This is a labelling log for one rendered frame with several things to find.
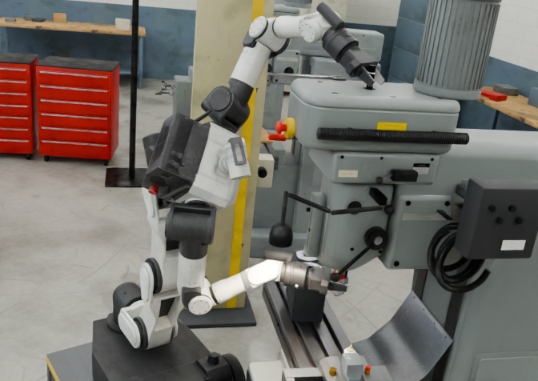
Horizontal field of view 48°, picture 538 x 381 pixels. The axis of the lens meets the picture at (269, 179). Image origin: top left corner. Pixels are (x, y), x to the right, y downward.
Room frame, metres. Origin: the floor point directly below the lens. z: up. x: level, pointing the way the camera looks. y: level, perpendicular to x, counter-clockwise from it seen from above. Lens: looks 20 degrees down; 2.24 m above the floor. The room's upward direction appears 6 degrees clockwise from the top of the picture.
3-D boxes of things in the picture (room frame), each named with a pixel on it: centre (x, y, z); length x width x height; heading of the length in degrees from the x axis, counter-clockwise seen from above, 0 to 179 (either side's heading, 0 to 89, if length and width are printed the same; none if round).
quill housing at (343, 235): (1.79, -0.27, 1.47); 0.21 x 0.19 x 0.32; 14
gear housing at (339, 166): (1.80, -0.31, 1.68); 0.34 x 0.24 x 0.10; 104
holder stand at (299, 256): (2.11, -0.19, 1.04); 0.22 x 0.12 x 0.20; 6
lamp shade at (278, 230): (1.67, -0.05, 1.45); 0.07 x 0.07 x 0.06
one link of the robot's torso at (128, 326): (2.25, 0.45, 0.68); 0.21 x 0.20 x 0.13; 36
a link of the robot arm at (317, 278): (1.81, -0.18, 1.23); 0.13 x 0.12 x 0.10; 171
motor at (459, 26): (1.86, -0.51, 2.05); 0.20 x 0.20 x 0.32
